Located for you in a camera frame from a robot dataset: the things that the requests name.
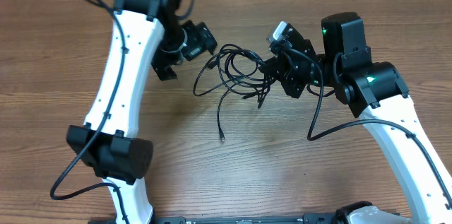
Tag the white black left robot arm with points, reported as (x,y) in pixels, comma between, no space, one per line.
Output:
(147,35)

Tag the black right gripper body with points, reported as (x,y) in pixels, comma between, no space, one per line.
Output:
(297,83)

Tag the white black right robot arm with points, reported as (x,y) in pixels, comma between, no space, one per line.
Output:
(379,100)

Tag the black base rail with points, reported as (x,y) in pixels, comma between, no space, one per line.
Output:
(229,220)

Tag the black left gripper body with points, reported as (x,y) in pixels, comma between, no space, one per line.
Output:
(183,42)

